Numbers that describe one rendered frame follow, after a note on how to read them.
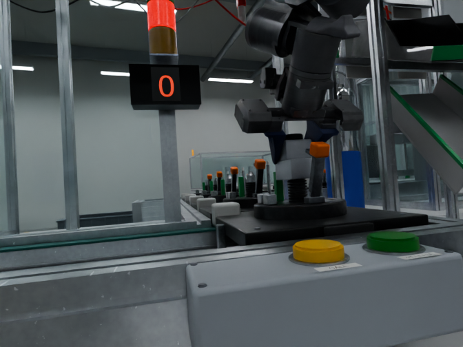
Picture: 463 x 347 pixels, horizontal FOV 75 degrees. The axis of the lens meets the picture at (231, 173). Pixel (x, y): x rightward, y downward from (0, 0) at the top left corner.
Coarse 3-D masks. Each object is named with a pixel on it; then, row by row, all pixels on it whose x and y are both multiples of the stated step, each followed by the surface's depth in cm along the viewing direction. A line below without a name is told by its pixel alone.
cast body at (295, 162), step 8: (288, 136) 47; (296, 136) 46; (288, 144) 46; (296, 144) 46; (304, 144) 46; (288, 152) 45; (296, 152) 46; (304, 152) 46; (280, 160) 48; (288, 160) 45; (296, 160) 44; (304, 160) 45; (280, 168) 48; (288, 168) 45; (296, 168) 44; (304, 168) 45; (280, 176) 48; (288, 176) 45; (296, 176) 44; (304, 176) 45
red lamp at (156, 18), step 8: (152, 0) 54; (160, 0) 54; (168, 0) 54; (152, 8) 54; (160, 8) 54; (168, 8) 54; (152, 16) 54; (160, 16) 53; (168, 16) 54; (152, 24) 54; (160, 24) 53; (168, 24) 54
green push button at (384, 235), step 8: (376, 232) 28; (384, 232) 28; (392, 232) 27; (400, 232) 27; (368, 240) 26; (376, 240) 25; (384, 240) 25; (392, 240) 25; (400, 240) 24; (408, 240) 24; (416, 240) 25; (376, 248) 25; (384, 248) 25; (392, 248) 24; (400, 248) 24; (408, 248) 24; (416, 248) 24
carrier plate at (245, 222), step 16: (352, 208) 51; (240, 224) 40; (256, 224) 39; (272, 224) 38; (288, 224) 37; (304, 224) 36; (320, 224) 36; (336, 224) 36; (384, 224) 37; (400, 224) 37; (416, 224) 38; (240, 240) 35; (256, 240) 33; (272, 240) 34; (288, 240) 34
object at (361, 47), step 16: (448, 16) 58; (368, 32) 64; (400, 32) 70; (416, 32) 67; (432, 32) 63; (448, 32) 59; (368, 48) 64; (400, 48) 53; (416, 48) 49; (432, 48) 46; (448, 48) 45
